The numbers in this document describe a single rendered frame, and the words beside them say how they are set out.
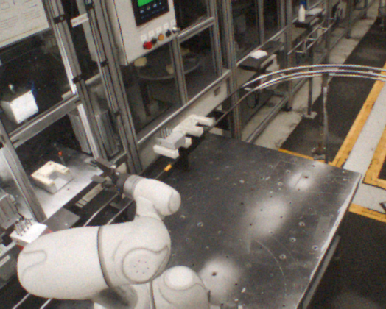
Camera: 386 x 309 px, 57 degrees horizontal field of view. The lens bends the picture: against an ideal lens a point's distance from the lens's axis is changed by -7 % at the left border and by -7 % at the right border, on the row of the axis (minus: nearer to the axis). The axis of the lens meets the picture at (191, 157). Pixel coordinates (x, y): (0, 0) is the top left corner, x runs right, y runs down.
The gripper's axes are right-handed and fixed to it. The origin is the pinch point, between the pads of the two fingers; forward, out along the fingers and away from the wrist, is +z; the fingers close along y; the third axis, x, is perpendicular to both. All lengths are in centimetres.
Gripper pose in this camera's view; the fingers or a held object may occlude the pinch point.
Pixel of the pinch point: (93, 170)
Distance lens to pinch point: 154.9
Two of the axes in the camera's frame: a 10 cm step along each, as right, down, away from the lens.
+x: -5.6, 5.5, -6.2
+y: -1.3, -8.0, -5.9
